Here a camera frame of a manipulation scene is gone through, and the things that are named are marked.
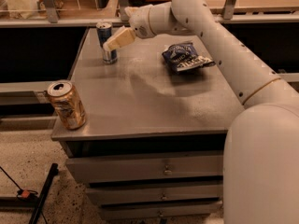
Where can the grey metal railing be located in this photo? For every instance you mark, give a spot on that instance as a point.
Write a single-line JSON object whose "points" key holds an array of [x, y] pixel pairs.
{"points": [[30, 13]]}

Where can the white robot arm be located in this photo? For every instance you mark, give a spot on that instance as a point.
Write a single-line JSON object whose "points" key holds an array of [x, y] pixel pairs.
{"points": [[261, 152]]}

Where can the blue silver redbull can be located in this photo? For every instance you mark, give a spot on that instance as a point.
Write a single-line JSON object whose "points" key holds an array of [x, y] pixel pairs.
{"points": [[104, 32]]}

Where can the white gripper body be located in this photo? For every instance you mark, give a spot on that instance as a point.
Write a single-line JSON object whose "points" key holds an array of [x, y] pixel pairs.
{"points": [[139, 21]]}

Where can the grey drawer cabinet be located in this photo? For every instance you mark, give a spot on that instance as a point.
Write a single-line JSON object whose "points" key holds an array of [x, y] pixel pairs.
{"points": [[152, 145]]}

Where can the gold beverage can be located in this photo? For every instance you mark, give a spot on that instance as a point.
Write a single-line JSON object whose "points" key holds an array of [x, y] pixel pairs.
{"points": [[64, 98]]}

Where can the black tripod leg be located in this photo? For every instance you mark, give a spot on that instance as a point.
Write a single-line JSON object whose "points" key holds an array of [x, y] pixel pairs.
{"points": [[43, 194]]}

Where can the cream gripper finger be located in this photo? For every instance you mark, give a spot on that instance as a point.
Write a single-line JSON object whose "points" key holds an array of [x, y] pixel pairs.
{"points": [[123, 37], [130, 10]]}

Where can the blue crumpled chip bag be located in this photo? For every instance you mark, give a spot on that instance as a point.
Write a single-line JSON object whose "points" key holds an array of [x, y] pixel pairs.
{"points": [[183, 57]]}

